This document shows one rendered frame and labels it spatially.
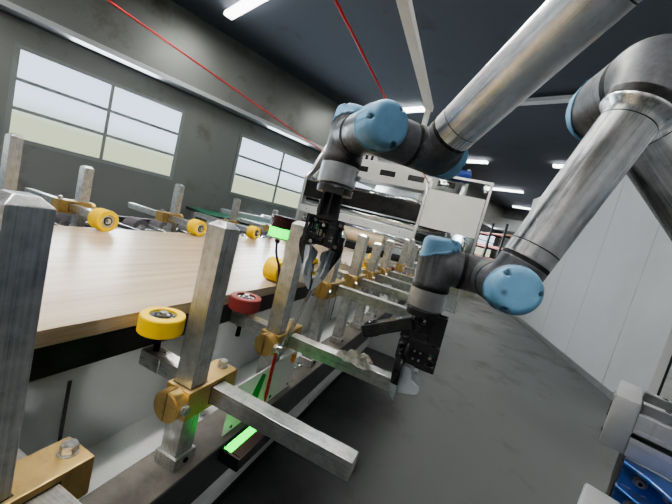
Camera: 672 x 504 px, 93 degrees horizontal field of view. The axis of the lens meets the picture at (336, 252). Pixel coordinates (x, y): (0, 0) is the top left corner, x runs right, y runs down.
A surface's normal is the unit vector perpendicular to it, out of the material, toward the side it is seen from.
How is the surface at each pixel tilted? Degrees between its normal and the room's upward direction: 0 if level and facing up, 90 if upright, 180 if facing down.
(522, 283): 90
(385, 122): 88
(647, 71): 75
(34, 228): 90
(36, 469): 0
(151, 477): 0
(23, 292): 90
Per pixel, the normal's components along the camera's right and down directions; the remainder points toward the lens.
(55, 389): 0.90, 0.27
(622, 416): -0.70, -0.10
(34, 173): 0.68, 0.25
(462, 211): -0.37, 0.00
